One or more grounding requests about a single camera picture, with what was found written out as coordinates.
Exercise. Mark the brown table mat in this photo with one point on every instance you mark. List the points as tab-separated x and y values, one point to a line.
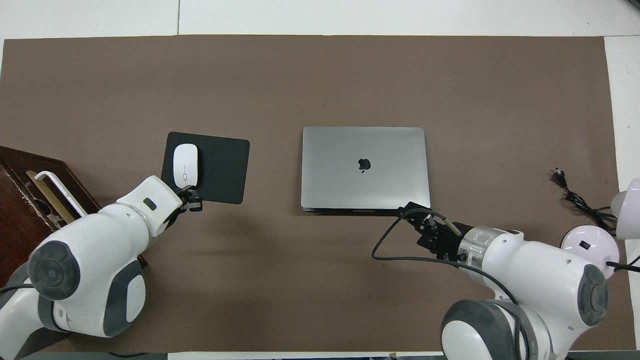
320	75

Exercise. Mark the white computer mouse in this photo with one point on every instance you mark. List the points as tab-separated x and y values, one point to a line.
185	165

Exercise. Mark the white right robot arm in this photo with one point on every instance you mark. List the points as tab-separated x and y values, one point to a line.
540	280

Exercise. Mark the black mouse pad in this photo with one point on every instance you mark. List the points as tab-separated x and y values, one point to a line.
220	167

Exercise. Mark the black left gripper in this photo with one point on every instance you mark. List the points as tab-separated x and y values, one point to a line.
181	207

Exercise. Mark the dark wooden box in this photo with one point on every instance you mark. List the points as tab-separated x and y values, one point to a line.
20	220

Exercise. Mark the white desk lamp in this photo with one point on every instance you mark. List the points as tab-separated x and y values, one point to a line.
590	245

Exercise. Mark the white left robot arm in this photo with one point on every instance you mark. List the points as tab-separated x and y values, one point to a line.
90	260

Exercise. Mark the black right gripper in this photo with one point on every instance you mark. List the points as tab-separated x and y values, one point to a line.
442	242

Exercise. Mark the silver laptop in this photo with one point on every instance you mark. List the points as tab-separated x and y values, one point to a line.
365	167

